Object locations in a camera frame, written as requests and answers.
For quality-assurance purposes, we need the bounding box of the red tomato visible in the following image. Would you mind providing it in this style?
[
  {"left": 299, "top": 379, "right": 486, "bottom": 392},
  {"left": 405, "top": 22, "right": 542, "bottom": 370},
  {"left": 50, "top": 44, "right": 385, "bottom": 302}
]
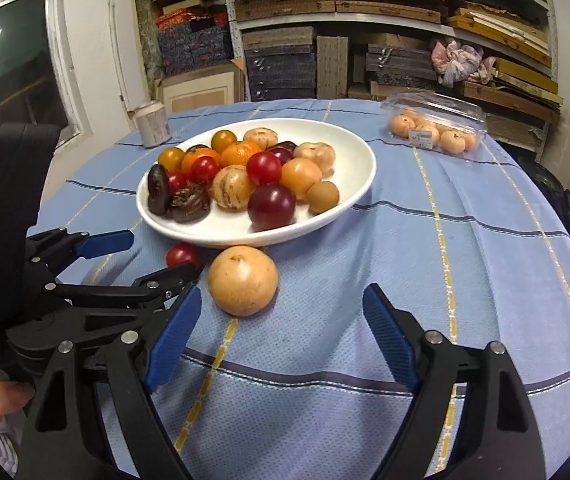
[{"left": 189, "top": 155, "right": 220, "bottom": 185}]

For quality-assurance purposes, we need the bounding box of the dark red plum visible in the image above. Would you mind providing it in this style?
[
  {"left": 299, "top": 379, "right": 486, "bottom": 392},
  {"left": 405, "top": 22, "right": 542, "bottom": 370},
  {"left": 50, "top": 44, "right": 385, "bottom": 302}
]
[
  {"left": 247, "top": 183, "right": 296, "bottom": 230},
  {"left": 268, "top": 146, "right": 294, "bottom": 166}
]

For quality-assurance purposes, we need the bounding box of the white metal shelf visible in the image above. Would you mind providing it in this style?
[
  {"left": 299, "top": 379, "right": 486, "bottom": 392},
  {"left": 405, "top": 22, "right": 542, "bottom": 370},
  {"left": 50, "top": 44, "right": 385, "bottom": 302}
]
[{"left": 219, "top": 0, "right": 562, "bottom": 126}]

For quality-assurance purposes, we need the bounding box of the large dark mangosteen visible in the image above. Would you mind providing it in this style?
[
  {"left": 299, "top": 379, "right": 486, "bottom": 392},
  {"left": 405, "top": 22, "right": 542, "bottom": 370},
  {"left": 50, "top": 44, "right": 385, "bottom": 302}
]
[{"left": 169, "top": 184, "right": 211, "bottom": 223}]

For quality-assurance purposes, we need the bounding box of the orange mandarin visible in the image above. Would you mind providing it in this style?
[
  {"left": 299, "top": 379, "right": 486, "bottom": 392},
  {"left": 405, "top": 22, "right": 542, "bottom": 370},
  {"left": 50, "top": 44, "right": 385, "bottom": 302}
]
[
  {"left": 180, "top": 148, "right": 220, "bottom": 174},
  {"left": 220, "top": 141, "right": 262, "bottom": 167}
]

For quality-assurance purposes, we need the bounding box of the small dark mangosteen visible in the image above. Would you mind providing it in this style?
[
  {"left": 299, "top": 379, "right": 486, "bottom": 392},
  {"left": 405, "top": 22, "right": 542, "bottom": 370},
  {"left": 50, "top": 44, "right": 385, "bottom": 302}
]
[{"left": 276, "top": 141, "right": 297, "bottom": 153}]

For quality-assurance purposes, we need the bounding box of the white drink can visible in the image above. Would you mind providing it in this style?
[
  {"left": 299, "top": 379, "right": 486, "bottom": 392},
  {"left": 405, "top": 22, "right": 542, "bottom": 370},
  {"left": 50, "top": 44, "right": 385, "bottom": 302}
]
[{"left": 133, "top": 101, "right": 170, "bottom": 148}]

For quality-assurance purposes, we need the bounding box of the large yellow melon fruit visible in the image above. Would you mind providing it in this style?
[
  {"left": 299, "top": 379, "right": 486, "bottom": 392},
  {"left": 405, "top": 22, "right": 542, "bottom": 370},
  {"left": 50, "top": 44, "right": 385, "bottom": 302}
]
[{"left": 207, "top": 246, "right": 279, "bottom": 318}]

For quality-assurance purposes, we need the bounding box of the pale peach fruit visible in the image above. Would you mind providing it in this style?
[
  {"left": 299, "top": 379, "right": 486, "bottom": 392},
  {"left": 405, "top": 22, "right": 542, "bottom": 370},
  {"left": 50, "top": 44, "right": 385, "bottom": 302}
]
[{"left": 243, "top": 127, "right": 279, "bottom": 151}]

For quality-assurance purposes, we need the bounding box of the yellow orange tomato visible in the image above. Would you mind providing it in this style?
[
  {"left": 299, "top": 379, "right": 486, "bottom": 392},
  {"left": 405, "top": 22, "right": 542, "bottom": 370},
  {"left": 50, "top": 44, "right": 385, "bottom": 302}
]
[{"left": 211, "top": 129, "right": 237, "bottom": 154}]

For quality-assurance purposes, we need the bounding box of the framed cardboard panel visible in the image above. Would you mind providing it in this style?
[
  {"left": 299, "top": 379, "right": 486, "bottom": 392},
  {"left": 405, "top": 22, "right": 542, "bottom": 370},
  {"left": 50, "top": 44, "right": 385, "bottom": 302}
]
[{"left": 156, "top": 58, "right": 245, "bottom": 113}]

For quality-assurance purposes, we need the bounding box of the clear plastic fruit box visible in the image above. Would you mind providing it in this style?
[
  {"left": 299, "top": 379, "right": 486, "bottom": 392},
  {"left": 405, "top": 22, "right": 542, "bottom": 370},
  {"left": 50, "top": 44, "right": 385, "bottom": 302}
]
[{"left": 381, "top": 90, "right": 488, "bottom": 156}]

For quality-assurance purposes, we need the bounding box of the blue checked tablecloth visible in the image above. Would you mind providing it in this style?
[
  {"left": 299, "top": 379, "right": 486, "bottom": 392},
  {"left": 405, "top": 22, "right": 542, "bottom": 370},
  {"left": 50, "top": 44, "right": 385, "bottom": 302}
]
[{"left": 27, "top": 97, "right": 570, "bottom": 480}]

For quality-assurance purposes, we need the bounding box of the pink cloth bundle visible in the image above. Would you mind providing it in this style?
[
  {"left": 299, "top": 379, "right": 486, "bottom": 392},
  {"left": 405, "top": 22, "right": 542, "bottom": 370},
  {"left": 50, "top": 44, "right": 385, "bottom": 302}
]
[{"left": 430, "top": 38, "right": 496, "bottom": 89}]

